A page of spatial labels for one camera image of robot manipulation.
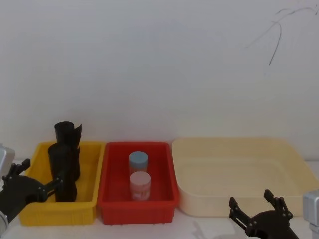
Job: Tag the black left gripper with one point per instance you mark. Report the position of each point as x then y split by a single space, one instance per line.
18 190

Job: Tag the jar with blue lid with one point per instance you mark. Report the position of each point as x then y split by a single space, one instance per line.
138 159

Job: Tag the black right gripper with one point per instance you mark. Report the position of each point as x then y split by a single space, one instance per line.
270 225

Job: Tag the cream plastic tray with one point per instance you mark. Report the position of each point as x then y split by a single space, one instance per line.
236 169

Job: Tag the jar with pink lid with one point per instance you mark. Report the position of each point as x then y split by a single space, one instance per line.
140 185

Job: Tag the yellow plastic bin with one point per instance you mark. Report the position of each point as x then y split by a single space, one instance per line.
88 171

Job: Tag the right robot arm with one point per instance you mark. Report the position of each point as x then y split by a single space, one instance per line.
311 203

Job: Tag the black rolled sheet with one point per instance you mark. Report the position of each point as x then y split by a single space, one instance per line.
67 132
62 164

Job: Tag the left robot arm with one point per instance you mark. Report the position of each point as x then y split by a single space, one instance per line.
5 159

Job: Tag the red plastic bin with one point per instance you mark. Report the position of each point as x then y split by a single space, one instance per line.
112 171

